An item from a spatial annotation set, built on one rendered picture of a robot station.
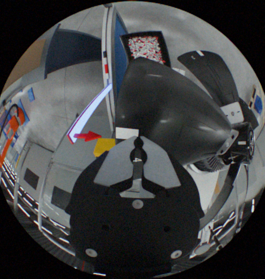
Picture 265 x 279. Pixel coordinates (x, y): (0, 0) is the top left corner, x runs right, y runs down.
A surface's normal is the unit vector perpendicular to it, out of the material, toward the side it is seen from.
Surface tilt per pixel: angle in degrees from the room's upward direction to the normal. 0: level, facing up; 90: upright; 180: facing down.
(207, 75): 48
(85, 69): 0
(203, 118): 15
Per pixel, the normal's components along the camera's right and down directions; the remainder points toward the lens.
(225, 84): -0.67, 0.13
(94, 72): -0.05, 0.74
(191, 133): -0.07, 0.58
